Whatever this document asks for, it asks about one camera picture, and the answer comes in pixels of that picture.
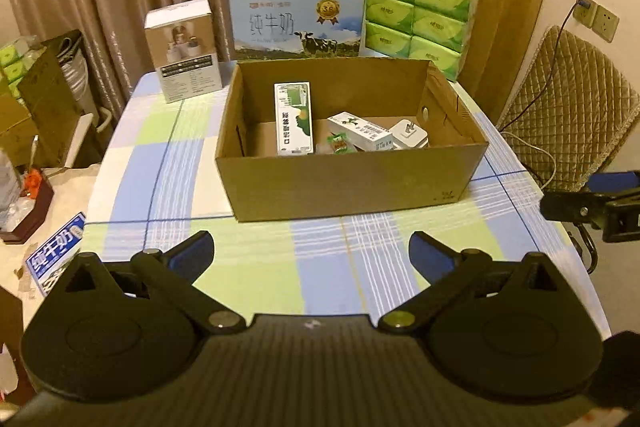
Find white ribbed container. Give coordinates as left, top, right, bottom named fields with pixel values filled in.
left=57, top=38, right=101, bottom=118

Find checked tablecloth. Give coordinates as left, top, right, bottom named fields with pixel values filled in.
left=80, top=57, right=613, bottom=343

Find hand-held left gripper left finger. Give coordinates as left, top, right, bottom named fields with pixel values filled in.
left=62, top=230, right=246, bottom=335

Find green candy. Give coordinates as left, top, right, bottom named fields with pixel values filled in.
left=325, top=133, right=352, bottom=154

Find dark charger cable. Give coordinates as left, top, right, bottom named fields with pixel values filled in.
left=500, top=3, right=581, bottom=132

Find green tissue packs in box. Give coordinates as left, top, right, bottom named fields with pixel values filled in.
left=0, top=38, right=39, bottom=100

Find stack of green tissue packs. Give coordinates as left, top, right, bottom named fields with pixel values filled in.
left=364, top=0, right=481, bottom=82

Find small white product box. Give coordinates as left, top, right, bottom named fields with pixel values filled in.
left=144, top=0, right=224, bottom=104

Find white medicine box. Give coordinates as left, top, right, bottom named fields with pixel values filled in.
left=327, top=112, right=394, bottom=152

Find flattened blue milk carton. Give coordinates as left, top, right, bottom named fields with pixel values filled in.
left=25, top=212, right=86, bottom=298

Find blue milk carton box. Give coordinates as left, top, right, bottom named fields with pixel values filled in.
left=228, top=0, right=365, bottom=62

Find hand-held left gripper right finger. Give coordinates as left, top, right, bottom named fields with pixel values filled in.
left=377, top=231, right=566, bottom=333

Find beige wall socket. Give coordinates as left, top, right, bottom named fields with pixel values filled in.
left=595, top=4, right=620, bottom=44
left=575, top=0, right=599, bottom=28

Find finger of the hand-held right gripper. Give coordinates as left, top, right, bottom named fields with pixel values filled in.
left=587, top=172, right=640, bottom=194
left=540, top=187, right=617, bottom=229

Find green medicine box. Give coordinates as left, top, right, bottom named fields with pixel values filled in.
left=273, top=82, right=316, bottom=156

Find white plastic bag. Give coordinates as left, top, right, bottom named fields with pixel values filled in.
left=0, top=147, right=27, bottom=228

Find dark wooden box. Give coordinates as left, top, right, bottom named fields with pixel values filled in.
left=0, top=174, right=55, bottom=245

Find white plug adapter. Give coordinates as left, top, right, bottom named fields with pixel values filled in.
left=389, top=118, right=430, bottom=150

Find brown floor cardboard box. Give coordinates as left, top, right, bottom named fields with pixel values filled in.
left=0, top=92, right=36, bottom=168
left=20, top=31, right=108, bottom=168

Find chair with quilted cover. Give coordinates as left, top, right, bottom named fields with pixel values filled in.
left=495, top=25, right=640, bottom=195

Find small orange object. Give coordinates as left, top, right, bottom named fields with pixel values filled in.
left=22, top=167, right=44, bottom=198

